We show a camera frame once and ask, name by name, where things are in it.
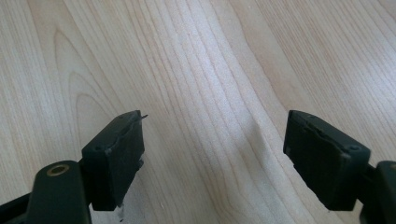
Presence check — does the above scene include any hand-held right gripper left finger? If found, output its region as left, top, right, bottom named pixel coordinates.
left=80, top=109, right=149, bottom=212

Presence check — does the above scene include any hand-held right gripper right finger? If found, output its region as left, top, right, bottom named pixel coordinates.
left=282, top=109, right=372, bottom=212

